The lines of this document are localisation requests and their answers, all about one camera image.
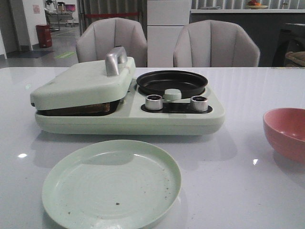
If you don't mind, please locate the bread slice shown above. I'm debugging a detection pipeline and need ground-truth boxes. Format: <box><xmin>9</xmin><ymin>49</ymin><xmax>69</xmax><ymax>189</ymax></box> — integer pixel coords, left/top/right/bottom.
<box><xmin>42</xmin><ymin>103</ymin><xmax>110</xmax><ymax>116</ymax></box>

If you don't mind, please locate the green breakfast maker lid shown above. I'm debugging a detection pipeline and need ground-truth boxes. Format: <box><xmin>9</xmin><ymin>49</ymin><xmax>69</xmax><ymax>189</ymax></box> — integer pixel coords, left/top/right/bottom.
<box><xmin>30</xmin><ymin>48</ymin><xmax>136</xmax><ymax>111</ymax></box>

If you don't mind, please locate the pink bowl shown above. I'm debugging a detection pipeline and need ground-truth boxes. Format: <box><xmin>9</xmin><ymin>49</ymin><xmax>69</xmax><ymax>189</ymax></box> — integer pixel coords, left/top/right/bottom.
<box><xmin>263</xmin><ymin>108</ymin><xmax>305</xmax><ymax>164</ymax></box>

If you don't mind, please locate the green breakfast maker base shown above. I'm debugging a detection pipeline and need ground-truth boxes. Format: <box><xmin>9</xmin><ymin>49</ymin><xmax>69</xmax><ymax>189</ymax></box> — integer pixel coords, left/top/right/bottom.
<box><xmin>35</xmin><ymin>80</ymin><xmax>225</xmax><ymax>135</ymax></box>

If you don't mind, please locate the left silver control knob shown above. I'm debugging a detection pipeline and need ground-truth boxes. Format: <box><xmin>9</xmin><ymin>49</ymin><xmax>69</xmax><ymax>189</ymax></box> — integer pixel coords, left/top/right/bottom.
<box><xmin>144</xmin><ymin>94</ymin><xmax>163</xmax><ymax>111</ymax></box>

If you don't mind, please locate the silver control knob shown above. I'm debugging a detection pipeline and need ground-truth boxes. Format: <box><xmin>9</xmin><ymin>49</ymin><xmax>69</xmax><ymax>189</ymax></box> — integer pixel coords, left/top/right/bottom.
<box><xmin>144</xmin><ymin>94</ymin><xmax>163</xmax><ymax>111</ymax></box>
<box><xmin>190</xmin><ymin>96</ymin><xmax>208</xmax><ymax>112</ymax></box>

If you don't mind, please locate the right silver control knob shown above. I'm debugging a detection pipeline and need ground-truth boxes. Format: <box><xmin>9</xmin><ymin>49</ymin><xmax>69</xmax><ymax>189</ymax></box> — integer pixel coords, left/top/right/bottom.
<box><xmin>190</xmin><ymin>96</ymin><xmax>208</xmax><ymax>112</ymax></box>

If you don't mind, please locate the black round frying pan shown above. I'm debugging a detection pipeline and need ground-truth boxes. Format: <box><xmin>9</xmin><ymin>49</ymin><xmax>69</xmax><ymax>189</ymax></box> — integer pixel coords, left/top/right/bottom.
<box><xmin>136</xmin><ymin>70</ymin><xmax>208</xmax><ymax>99</ymax></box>

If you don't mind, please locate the light green plate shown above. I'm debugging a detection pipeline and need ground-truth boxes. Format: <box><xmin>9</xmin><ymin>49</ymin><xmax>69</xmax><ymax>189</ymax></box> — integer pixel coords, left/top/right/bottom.
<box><xmin>42</xmin><ymin>140</ymin><xmax>182</xmax><ymax>229</ymax></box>

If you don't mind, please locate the right grey chair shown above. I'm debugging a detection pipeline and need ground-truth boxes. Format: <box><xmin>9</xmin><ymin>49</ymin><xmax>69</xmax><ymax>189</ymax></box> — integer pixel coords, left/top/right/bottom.
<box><xmin>173</xmin><ymin>20</ymin><xmax>260</xmax><ymax>67</ymax></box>

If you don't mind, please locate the grey chair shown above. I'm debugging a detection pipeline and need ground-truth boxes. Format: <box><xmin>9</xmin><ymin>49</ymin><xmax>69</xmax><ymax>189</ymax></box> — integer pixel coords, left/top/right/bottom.
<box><xmin>173</xmin><ymin>20</ymin><xmax>260</xmax><ymax>67</ymax></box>
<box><xmin>76</xmin><ymin>18</ymin><xmax>147</xmax><ymax>67</ymax></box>

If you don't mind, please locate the left grey chair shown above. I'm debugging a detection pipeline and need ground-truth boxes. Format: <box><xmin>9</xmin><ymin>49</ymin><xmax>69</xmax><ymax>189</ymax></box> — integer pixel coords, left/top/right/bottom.
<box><xmin>76</xmin><ymin>18</ymin><xmax>147</xmax><ymax>67</ymax></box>

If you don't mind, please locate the white refrigerator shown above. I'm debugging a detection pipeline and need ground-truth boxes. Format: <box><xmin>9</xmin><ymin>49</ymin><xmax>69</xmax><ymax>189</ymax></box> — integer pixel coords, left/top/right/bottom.
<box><xmin>147</xmin><ymin>0</ymin><xmax>191</xmax><ymax>67</ymax></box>

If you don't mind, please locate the red trash bin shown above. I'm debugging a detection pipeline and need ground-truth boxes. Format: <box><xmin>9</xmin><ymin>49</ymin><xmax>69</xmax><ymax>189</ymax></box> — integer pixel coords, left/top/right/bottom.
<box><xmin>36</xmin><ymin>24</ymin><xmax>52</xmax><ymax>48</ymax></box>

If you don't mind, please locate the grey counter with white top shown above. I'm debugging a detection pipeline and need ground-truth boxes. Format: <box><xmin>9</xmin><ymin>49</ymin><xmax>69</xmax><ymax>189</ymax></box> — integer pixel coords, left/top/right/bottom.
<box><xmin>190</xmin><ymin>9</ymin><xmax>305</xmax><ymax>67</ymax></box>

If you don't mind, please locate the fruit plate on counter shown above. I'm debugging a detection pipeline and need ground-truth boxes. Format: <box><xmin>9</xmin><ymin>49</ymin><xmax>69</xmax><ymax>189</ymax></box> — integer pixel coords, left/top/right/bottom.
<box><xmin>245</xmin><ymin>0</ymin><xmax>268</xmax><ymax>10</ymax></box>

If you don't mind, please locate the dark washing machine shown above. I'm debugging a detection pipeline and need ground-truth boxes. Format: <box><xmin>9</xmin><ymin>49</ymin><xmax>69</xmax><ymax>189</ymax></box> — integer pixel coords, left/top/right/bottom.
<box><xmin>272</xmin><ymin>23</ymin><xmax>305</xmax><ymax>67</ymax></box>

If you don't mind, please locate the green pan handle knob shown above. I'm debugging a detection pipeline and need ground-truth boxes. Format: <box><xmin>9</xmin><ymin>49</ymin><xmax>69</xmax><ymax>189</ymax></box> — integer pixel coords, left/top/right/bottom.
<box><xmin>163</xmin><ymin>88</ymin><xmax>182</xmax><ymax>101</ymax></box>

